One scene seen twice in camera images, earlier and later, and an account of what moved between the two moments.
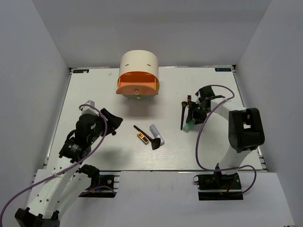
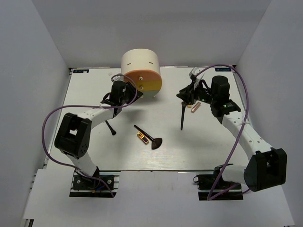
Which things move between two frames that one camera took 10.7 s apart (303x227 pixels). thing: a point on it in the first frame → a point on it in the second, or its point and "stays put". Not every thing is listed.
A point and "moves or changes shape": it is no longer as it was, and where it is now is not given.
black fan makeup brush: (155, 142) stays put
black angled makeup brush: (184, 104) stays put
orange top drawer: (138, 82) moves or changes shape
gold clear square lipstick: (143, 138) stays put
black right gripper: (192, 107) → (188, 94)
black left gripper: (113, 122) → (130, 87)
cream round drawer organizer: (138, 78) stays put
